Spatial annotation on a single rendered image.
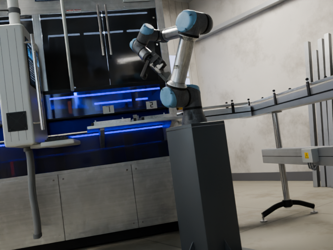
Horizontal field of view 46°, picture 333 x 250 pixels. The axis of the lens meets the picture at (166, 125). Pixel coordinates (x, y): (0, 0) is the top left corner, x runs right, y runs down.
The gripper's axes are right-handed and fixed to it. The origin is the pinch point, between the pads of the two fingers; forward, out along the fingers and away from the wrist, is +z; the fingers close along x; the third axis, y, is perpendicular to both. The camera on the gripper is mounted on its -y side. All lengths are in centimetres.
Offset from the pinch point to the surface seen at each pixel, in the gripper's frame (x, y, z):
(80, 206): 62, -108, -8
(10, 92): -22, -73, -55
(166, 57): 68, 17, -55
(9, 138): -16, -92, -36
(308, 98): 54, 60, 52
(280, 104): 85, 52, 33
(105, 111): 54, -47, -49
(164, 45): 65, 22, -63
